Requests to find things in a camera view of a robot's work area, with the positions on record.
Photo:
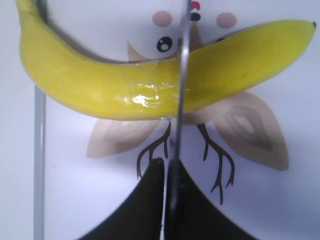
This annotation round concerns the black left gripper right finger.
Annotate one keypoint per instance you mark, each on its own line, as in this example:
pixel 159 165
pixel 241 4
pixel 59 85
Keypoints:
pixel 190 215

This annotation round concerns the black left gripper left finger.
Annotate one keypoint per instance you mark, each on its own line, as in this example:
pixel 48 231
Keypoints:
pixel 139 217

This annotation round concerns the yellow plastic banana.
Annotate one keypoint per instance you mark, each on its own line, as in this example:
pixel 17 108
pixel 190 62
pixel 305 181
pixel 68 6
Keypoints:
pixel 149 90

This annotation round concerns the white deer cutting board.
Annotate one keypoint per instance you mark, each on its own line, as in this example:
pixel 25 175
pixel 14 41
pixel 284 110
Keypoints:
pixel 85 167

